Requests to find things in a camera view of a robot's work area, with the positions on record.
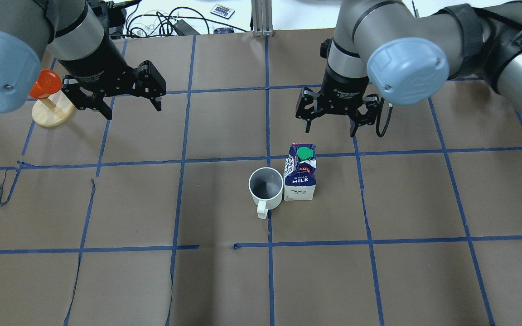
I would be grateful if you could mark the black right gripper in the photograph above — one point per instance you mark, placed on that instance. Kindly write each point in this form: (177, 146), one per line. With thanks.
(341, 88)

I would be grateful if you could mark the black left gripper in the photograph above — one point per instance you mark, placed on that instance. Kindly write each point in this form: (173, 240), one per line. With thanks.
(94, 60)

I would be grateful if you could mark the blue white milk carton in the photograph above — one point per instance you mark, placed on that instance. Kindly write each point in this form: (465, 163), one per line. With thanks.
(299, 172)

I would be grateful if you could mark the white ribbed mug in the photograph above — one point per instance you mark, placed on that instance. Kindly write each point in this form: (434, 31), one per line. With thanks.
(266, 186)

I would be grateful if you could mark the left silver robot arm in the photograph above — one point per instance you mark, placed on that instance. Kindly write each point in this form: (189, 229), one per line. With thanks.
(78, 36)

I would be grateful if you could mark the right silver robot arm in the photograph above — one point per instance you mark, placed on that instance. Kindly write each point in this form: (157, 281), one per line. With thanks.
(380, 53)

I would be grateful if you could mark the yellow wooden stand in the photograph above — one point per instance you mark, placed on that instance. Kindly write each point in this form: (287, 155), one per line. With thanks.
(52, 111)

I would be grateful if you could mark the orange plastic scoop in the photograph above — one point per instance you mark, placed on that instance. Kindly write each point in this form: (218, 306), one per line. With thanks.
(47, 84)

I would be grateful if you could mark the small remote control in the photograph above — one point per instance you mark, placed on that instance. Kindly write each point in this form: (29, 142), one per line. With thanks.
(222, 11)

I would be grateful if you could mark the aluminium frame post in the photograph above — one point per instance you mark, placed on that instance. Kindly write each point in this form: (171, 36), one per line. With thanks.
(262, 18)

